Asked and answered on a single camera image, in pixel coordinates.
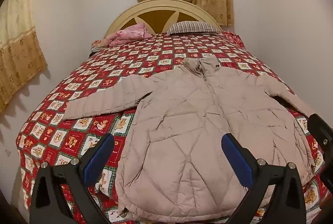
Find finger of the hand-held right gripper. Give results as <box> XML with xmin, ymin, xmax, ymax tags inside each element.
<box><xmin>307</xmin><ymin>113</ymin><xmax>333</xmax><ymax>160</ymax></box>

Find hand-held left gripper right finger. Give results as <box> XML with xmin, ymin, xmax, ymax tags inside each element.
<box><xmin>221</xmin><ymin>132</ymin><xmax>307</xmax><ymax>224</ymax></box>

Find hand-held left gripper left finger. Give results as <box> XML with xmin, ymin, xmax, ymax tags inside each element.
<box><xmin>29</xmin><ymin>133</ymin><xmax>116</xmax><ymax>224</ymax></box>

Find beige quilted jacket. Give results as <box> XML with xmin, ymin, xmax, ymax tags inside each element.
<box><xmin>62</xmin><ymin>54</ymin><xmax>316</xmax><ymax>222</ymax></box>

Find red checkered printed bedspread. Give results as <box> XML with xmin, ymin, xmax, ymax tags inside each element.
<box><xmin>16</xmin><ymin>31</ymin><xmax>333</xmax><ymax>224</ymax></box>

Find red crumpled cloth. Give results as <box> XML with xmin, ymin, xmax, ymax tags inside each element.
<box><xmin>221</xmin><ymin>31</ymin><xmax>245</xmax><ymax>48</ymax></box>

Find pink quilt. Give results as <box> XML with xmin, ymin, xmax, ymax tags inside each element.
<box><xmin>92</xmin><ymin>22</ymin><xmax>153</xmax><ymax>48</ymax></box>

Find beige side curtain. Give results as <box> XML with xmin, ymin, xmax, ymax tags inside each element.
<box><xmin>0</xmin><ymin>0</ymin><xmax>48</xmax><ymax>116</ymax></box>

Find striped pillow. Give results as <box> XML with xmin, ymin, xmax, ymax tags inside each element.
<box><xmin>166</xmin><ymin>21</ymin><xmax>220</xmax><ymax>36</ymax></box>

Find cream and brown headboard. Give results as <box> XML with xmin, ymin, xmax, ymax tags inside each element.
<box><xmin>104</xmin><ymin>0</ymin><xmax>224</xmax><ymax>38</ymax></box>

